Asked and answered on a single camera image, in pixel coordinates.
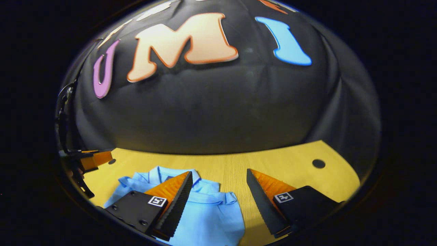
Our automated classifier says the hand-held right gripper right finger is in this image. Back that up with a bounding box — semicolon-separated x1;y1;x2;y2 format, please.
246;168;342;239

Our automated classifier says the black backdrop cloth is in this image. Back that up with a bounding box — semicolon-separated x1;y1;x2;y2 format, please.
56;0;381;178

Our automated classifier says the light blue T-shirt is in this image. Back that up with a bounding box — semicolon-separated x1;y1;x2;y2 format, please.
103;166;245;246

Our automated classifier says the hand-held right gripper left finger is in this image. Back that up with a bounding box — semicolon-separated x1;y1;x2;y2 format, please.
104;171;194;240

